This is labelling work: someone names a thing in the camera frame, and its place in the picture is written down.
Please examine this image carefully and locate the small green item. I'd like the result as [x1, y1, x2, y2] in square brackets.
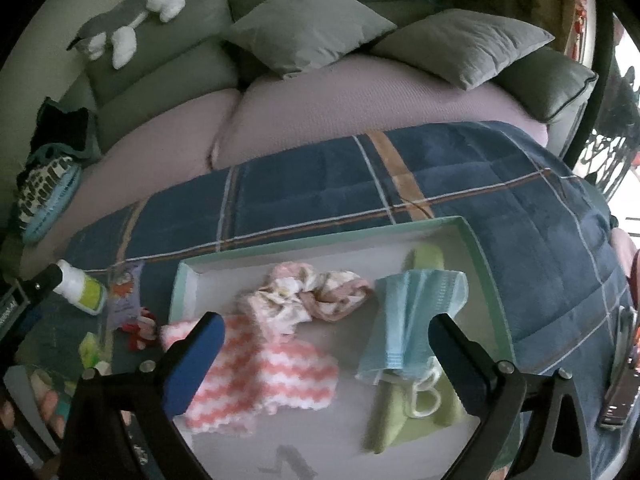
[80, 332, 112, 367]

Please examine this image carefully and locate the patterned curtain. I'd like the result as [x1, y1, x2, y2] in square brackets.
[559, 0, 599, 66]

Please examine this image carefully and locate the dark clothing pile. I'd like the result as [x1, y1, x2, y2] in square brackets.
[32, 97, 99, 161]

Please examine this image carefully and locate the floral fabric scrunchie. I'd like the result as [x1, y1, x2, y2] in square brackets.
[242, 262, 328, 337]

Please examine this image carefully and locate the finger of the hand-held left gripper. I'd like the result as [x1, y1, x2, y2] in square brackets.
[27, 264, 64, 307]

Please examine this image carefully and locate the grey throw pillow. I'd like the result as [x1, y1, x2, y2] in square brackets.
[220, 0, 399, 79]
[370, 8, 556, 91]

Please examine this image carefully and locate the white plastic bottle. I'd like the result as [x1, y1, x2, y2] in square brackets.
[55, 259, 109, 317]

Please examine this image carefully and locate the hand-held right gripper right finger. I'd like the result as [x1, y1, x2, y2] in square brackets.
[428, 312, 592, 480]

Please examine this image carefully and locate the grey white plush toy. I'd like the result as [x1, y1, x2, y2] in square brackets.
[67, 0, 188, 70]

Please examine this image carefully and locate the small red toy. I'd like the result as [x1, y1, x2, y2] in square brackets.
[122, 307, 162, 352]

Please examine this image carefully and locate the dark flat device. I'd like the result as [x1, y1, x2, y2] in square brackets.
[599, 305, 640, 431]

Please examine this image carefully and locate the person's left hand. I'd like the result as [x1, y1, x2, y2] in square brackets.
[0, 367, 76, 441]

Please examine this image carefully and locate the pink white knit cloth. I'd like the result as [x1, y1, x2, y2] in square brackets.
[160, 312, 341, 434]

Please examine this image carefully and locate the light green cloth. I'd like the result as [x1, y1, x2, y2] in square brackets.
[362, 245, 467, 454]

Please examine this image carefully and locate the black metal railing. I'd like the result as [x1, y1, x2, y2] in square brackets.
[582, 72, 640, 203]

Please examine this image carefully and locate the blue face mask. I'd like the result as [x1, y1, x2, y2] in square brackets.
[356, 269, 470, 419]

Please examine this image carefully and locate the purple wipes packet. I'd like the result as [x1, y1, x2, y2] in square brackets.
[107, 260, 146, 329]

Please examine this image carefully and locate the pink fabric scrunchie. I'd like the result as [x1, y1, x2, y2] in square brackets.
[307, 270, 376, 324]

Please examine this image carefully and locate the blue plaid blanket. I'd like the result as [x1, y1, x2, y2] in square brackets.
[62, 120, 640, 480]

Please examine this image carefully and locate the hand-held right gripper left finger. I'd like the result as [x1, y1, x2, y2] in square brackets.
[60, 311, 227, 480]

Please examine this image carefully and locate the white box with green rim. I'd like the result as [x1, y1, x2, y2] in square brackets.
[167, 215, 521, 480]

